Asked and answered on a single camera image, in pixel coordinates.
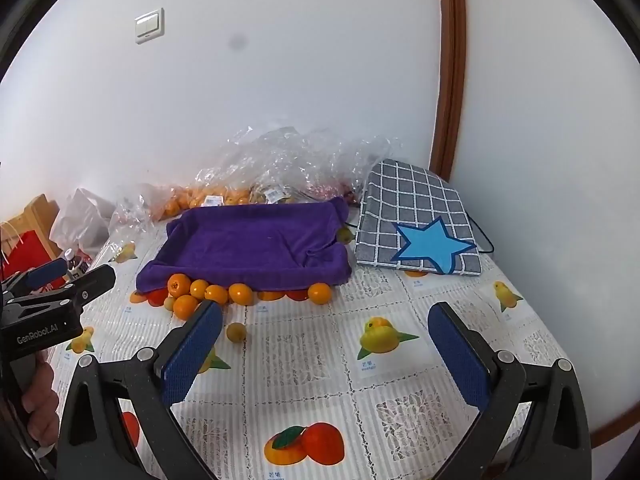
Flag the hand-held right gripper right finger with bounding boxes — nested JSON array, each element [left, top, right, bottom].
[[427, 301, 593, 480]]

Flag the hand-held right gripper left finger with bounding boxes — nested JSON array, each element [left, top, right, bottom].
[[57, 301, 223, 480]]

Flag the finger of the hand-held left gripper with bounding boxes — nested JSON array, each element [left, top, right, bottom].
[[7, 264, 117, 318], [0, 258, 69, 301]]

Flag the purple towel covered tray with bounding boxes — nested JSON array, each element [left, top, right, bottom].
[[136, 196, 353, 295]]

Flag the person's left hand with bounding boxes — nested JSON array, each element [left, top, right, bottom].
[[20, 352, 61, 448]]

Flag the small bottle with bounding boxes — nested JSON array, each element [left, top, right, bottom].
[[61, 247, 91, 281]]

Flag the red paper bag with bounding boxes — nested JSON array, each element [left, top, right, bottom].
[[0, 229, 51, 281], [0, 194, 63, 261]]

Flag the white plastic bag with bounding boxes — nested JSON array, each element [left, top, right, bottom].
[[50, 187, 118, 256]]

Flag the fruit printed lace tablecloth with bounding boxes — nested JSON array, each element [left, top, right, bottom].
[[45, 230, 566, 480]]

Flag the clear plastic bag of mandarins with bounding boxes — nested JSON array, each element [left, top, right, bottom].
[[112, 160, 256, 226]]

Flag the grey checked cushion blue star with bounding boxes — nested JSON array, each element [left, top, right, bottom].
[[354, 159, 485, 278]]

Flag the crumpled clear plastic bag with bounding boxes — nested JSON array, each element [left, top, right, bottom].
[[220, 125, 403, 206]]

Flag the black cable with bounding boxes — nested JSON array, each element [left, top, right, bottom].
[[467, 215, 495, 256]]

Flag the white light switch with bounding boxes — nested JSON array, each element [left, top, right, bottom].
[[134, 7, 165, 45]]

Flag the brown wooden door frame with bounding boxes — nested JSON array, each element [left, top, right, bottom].
[[429, 0, 468, 181]]

